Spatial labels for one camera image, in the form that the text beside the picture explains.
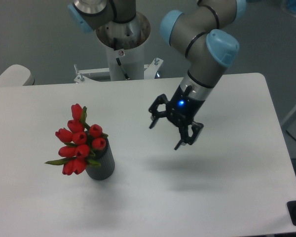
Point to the red tulip bouquet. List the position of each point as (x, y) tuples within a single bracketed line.
[(84, 144)]

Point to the white pedestal base bracket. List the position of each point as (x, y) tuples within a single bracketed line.
[(150, 71)]

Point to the white chair armrest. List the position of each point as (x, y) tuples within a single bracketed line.
[(16, 75)]

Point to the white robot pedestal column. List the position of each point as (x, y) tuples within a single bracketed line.
[(124, 42)]

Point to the dark grey ribbed vase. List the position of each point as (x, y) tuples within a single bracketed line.
[(107, 165)]

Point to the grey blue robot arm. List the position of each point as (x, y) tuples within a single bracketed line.
[(198, 36)]

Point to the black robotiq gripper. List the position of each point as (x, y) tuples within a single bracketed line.
[(185, 108)]

